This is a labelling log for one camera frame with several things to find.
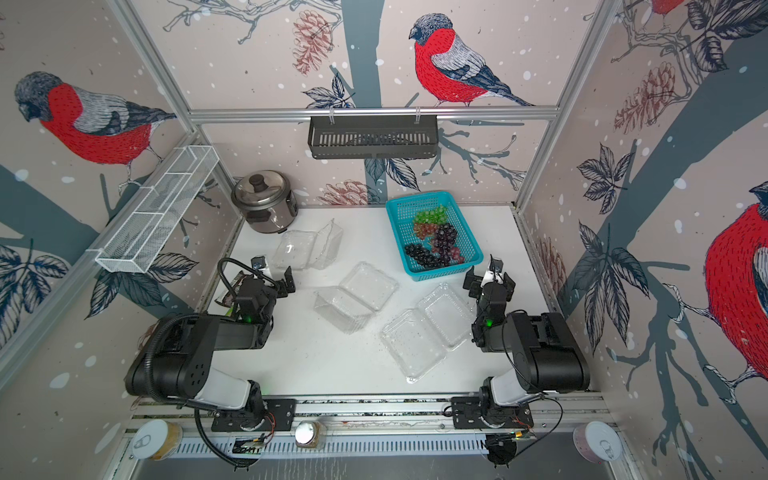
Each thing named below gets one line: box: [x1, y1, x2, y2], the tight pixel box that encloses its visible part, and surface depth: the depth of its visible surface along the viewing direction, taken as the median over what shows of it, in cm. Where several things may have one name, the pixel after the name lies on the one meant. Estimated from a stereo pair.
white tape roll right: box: [573, 421, 623, 464], surface depth 67 cm
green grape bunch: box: [414, 205, 448, 224], surface depth 116 cm
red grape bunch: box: [414, 222, 439, 240], surface depth 111 cm
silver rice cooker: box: [231, 170, 298, 235], surface depth 106 cm
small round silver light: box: [295, 420, 326, 449], surface depth 64 cm
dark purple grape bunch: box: [432, 223, 465, 267], surface depth 103 cm
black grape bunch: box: [404, 244, 447, 267], surface depth 103 cm
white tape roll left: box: [131, 419, 183, 461], surface depth 68 cm
